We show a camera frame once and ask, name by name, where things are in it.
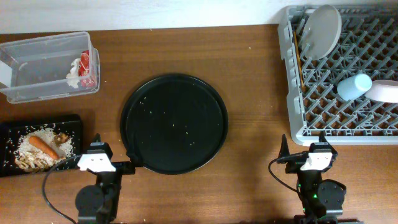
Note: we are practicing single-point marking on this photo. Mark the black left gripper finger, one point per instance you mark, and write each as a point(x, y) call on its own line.
point(132, 154)
point(97, 138)

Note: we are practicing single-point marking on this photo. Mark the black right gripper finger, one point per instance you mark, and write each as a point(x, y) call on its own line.
point(321, 137)
point(284, 149)

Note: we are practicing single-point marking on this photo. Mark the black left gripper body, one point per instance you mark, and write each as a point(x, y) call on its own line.
point(113, 165)

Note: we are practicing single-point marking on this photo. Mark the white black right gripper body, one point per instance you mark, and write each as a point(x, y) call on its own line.
point(295, 167)

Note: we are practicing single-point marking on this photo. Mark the brown food chunk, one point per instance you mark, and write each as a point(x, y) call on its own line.
point(60, 138)

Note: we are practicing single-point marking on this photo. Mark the orange carrot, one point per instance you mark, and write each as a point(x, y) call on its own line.
point(43, 146)

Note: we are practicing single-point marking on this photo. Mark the red snack wrapper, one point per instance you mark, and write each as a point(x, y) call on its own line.
point(84, 70)

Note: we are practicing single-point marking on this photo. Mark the light blue plastic cup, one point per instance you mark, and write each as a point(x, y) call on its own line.
point(353, 87)

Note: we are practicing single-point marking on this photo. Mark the white tissue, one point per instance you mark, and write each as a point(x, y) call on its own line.
point(72, 77)

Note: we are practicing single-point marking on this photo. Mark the wooden chopstick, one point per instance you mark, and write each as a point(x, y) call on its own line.
point(298, 60)

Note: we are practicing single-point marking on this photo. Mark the rice and noodle scraps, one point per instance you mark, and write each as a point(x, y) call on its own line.
point(31, 159)

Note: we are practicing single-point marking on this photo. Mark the white bowl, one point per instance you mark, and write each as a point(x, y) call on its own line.
point(383, 91)

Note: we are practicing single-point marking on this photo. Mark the white plate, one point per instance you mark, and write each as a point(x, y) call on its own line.
point(321, 32)

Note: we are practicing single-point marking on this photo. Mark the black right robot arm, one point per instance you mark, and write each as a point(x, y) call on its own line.
point(322, 199)

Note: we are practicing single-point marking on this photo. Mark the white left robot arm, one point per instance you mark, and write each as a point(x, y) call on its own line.
point(98, 203)

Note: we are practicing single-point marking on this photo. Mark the grey dishwasher rack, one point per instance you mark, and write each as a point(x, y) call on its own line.
point(368, 44)

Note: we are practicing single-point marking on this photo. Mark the round black serving tray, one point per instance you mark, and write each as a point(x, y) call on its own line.
point(179, 121)

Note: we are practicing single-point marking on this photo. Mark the clear plastic bin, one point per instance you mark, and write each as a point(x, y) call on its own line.
point(35, 69)

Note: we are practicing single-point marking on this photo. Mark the black rectangular tray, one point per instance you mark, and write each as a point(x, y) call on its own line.
point(13, 130)

